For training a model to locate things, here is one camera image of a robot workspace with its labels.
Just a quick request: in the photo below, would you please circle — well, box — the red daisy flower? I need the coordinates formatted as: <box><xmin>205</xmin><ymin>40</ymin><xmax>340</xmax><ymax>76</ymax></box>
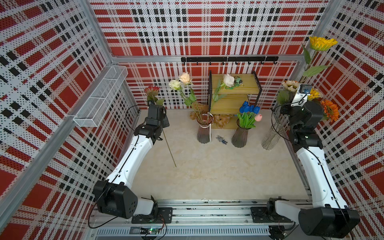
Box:
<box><xmin>145</xmin><ymin>86</ymin><xmax>177</xmax><ymax>167</ymax></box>

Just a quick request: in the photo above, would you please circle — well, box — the yellow daisy flower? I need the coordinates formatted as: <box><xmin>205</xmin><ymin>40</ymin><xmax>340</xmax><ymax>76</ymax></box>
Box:
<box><xmin>308</xmin><ymin>88</ymin><xmax>323</xmax><ymax>101</ymax></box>

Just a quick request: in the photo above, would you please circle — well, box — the pink tulip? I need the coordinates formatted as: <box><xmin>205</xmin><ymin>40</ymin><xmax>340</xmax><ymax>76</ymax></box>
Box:
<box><xmin>255</xmin><ymin>114</ymin><xmax>263</xmax><ymax>122</ymax></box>

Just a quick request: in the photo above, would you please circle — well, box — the pale green rose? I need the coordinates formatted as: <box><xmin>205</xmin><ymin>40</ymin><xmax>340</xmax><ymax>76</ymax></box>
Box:
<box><xmin>169</xmin><ymin>80</ymin><xmax>202</xmax><ymax>121</ymax></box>

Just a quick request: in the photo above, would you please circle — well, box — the cream rose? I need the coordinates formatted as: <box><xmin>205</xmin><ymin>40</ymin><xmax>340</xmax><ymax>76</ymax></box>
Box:
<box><xmin>178</xmin><ymin>73</ymin><xmax>203</xmax><ymax>122</ymax></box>

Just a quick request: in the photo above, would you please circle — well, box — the pink glass vase with ribbon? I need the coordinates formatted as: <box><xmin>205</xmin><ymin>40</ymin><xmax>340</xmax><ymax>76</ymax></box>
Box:
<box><xmin>197</xmin><ymin>113</ymin><xmax>214</xmax><ymax>144</ymax></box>

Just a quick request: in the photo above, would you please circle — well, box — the dark pink ribbed vase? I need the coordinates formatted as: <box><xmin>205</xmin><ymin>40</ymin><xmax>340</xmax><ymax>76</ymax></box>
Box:
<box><xmin>231</xmin><ymin>120</ymin><xmax>249</xmax><ymax>148</ymax></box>

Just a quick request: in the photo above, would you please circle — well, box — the small yellow daisy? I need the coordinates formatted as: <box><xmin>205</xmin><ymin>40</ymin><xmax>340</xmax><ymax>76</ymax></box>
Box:
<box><xmin>300</xmin><ymin>36</ymin><xmax>339</xmax><ymax>83</ymax></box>

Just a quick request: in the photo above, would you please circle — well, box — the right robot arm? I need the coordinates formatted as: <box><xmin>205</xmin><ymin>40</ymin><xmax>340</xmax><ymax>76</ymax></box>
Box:
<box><xmin>267</xmin><ymin>102</ymin><xmax>360</xmax><ymax>239</ymax></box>

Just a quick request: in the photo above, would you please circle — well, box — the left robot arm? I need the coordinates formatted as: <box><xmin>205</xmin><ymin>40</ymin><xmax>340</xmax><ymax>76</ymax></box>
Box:
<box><xmin>93</xmin><ymin>105</ymin><xmax>170</xmax><ymax>219</ymax></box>

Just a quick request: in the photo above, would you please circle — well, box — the clear glass vase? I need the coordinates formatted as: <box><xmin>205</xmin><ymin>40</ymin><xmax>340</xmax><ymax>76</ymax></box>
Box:
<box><xmin>262</xmin><ymin>121</ymin><xmax>285</xmax><ymax>151</ymax></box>

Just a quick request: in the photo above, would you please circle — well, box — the brown teddy bear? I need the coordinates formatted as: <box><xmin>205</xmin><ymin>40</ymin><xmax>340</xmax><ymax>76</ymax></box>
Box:
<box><xmin>188</xmin><ymin>101</ymin><xmax>233</xmax><ymax>129</ymax></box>

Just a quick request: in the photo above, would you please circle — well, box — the small grey toy figure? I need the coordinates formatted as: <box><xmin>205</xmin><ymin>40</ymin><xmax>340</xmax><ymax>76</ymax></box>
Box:
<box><xmin>216</xmin><ymin>136</ymin><xmax>228</xmax><ymax>145</ymax></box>

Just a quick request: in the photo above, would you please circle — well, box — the green toy with lanyard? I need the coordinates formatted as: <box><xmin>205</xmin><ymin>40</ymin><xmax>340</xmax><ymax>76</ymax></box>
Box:
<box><xmin>230</xmin><ymin>76</ymin><xmax>244</xmax><ymax>90</ymax></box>

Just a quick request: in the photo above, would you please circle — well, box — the black hook rail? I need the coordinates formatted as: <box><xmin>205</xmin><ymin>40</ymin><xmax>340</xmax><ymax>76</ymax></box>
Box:
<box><xmin>181</xmin><ymin>56</ymin><xmax>279</xmax><ymax>64</ymax></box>

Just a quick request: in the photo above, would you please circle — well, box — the wooden shelf black frame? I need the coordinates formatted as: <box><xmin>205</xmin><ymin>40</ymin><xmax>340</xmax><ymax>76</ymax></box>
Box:
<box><xmin>209</xmin><ymin>71</ymin><xmax>263</xmax><ymax>130</ymax></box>

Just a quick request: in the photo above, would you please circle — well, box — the white wire wall basket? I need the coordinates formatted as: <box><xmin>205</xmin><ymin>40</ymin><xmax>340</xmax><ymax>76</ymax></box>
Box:
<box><xmin>74</xmin><ymin>66</ymin><xmax>128</xmax><ymax>128</ymax></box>

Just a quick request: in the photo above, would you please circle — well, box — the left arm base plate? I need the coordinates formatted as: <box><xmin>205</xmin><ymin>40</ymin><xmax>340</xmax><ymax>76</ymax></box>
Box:
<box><xmin>131</xmin><ymin>208</ymin><xmax>173</xmax><ymax>224</ymax></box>

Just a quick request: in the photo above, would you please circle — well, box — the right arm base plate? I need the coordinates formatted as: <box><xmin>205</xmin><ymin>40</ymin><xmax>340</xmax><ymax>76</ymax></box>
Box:
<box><xmin>251</xmin><ymin>207</ymin><xmax>293</xmax><ymax>223</ymax></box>

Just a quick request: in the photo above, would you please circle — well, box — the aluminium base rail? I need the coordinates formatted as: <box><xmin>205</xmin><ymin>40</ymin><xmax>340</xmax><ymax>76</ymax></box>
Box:
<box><xmin>83</xmin><ymin>199</ymin><xmax>343</xmax><ymax>240</ymax></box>

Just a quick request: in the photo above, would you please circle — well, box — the circuit board on rail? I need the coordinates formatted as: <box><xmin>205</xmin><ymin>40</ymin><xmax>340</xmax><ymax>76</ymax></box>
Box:
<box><xmin>140</xmin><ymin>228</ymin><xmax>159</xmax><ymax>236</ymax></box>

